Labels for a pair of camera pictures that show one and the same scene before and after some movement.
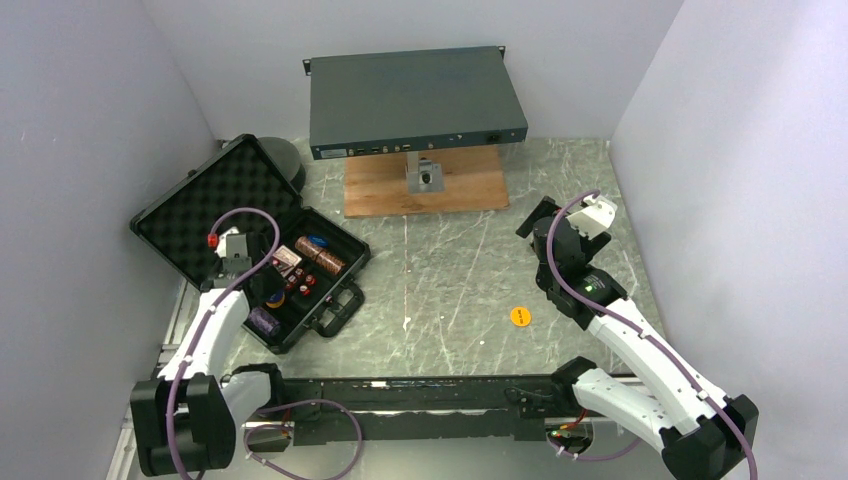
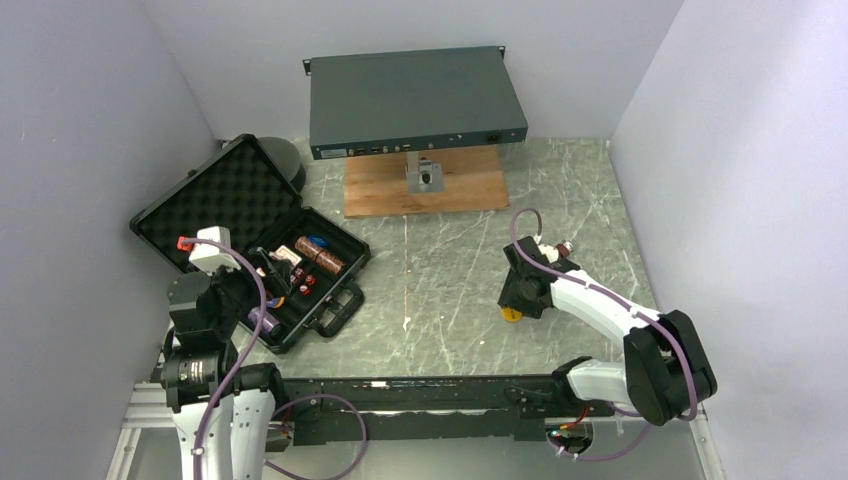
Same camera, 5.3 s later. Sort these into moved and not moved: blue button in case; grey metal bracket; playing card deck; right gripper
Moved: right gripper
Not moved: playing card deck; blue button in case; grey metal bracket
